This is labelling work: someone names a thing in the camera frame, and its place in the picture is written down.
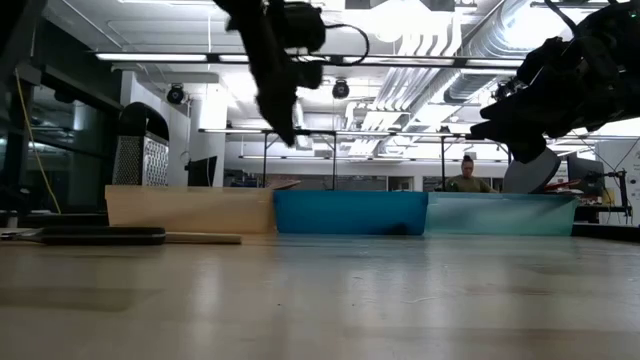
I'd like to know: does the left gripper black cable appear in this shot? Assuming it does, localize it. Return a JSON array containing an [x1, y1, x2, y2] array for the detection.
[[322, 22, 372, 67]]

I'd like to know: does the black camera stand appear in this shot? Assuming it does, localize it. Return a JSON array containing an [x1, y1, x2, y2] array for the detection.
[[585, 168, 635, 226]]

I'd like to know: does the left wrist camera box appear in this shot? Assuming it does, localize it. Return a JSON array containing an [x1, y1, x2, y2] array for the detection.
[[278, 1, 327, 52]]

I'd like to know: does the black ceiling camera cluster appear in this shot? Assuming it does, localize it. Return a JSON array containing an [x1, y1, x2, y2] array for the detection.
[[491, 77, 521, 104]]

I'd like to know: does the dark background monitor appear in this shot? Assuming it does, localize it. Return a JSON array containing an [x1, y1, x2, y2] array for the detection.
[[186, 155, 219, 190]]

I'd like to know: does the black overhead camera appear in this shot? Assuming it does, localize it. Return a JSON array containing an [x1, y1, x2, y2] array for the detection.
[[331, 78, 352, 101]]

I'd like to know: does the orange plastic bin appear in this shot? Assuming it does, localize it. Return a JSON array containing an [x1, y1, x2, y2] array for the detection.
[[104, 184, 277, 235]]

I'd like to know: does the dark monitor on stand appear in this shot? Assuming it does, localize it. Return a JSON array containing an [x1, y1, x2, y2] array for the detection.
[[559, 152, 606, 197]]

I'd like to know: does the steel box grater black handle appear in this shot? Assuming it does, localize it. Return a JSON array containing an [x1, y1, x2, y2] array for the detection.
[[110, 101, 171, 187]]

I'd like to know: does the black spatula orange thumb pad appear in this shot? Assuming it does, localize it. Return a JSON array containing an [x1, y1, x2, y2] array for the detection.
[[501, 146, 563, 195]]

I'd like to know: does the black background rig frame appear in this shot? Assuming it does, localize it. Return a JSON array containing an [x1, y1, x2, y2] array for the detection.
[[198, 128, 640, 191]]

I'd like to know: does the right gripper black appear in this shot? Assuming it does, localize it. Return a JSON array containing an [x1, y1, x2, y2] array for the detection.
[[469, 36, 602, 165]]

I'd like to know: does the black round ceiling camera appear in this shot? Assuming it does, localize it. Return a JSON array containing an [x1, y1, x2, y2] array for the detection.
[[166, 83, 187, 106]]

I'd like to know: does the teal plastic bin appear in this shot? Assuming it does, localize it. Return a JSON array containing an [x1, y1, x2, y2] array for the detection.
[[426, 192, 580, 237]]

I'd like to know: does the blue plastic bin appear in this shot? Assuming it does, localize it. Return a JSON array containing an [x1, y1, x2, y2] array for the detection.
[[272, 189, 430, 237]]

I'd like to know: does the red silicone spatula wooden handle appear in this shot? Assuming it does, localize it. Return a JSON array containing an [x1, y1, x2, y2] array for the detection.
[[544, 179, 584, 194]]

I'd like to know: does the silver ceiling air duct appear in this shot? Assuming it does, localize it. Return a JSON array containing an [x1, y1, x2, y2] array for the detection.
[[369, 0, 551, 114]]

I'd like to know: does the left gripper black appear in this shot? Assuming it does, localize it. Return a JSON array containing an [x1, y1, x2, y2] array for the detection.
[[213, 0, 325, 148]]

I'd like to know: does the black aluminium rig frame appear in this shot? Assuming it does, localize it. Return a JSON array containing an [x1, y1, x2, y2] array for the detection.
[[94, 49, 526, 70]]

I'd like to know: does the person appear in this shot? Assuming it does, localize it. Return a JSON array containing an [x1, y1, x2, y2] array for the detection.
[[444, 153, 499, 194]]

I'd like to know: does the yellow hanging cable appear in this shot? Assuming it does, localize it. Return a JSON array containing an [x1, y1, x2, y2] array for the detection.
[[13, 68, 62, 216]]

